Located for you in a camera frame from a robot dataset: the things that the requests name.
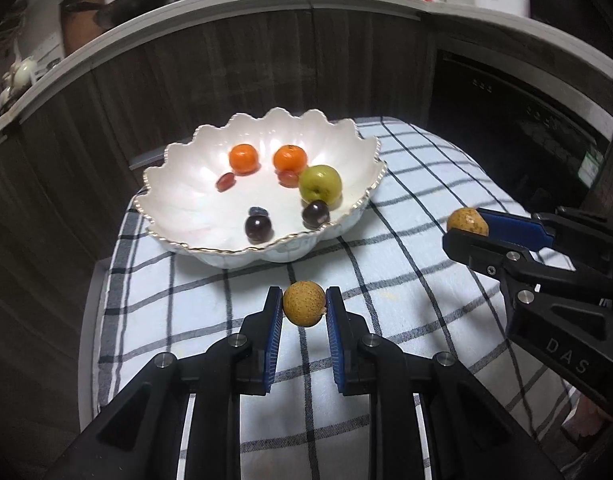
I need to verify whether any white checked cloth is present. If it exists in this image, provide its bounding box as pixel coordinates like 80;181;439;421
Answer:
97;116;582;480

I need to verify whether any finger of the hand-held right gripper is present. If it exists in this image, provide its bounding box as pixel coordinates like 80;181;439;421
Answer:
478;207;595;261
443;228;543;307

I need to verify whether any orange mandarin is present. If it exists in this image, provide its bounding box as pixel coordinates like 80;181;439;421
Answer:
229;143;260;176
272;144;308;173

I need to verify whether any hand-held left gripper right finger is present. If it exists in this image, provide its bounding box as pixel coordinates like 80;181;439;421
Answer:
325;286;565;480

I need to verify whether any black wok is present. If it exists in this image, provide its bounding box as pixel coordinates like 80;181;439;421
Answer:
64;0;180;28

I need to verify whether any built-in black dishwasher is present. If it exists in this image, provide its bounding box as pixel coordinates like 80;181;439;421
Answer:
427;50;613;211

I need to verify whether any brown longan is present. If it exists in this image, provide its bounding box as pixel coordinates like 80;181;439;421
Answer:
447;207;489;237
282;281;329;328

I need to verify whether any person's right hand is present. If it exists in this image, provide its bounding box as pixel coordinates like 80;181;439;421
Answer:
561;392;613;436

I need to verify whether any yellow-green pear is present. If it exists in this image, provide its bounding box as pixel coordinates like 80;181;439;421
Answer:
299;164;343;206

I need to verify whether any brown wooden cutting board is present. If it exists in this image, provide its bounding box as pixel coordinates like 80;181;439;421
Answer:
60;0;112;56

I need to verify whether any white scalloped ceramic bowl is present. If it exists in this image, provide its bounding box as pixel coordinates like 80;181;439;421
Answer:
134;106;389;264

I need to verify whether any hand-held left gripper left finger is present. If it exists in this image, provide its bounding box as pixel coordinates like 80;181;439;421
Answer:
66;286;284;480

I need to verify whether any dark purple plum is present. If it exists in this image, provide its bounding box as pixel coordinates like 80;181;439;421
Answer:
301;200;332;228
244;214;274;243

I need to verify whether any white teapot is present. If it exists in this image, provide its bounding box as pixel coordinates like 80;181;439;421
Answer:
0;55;40;106

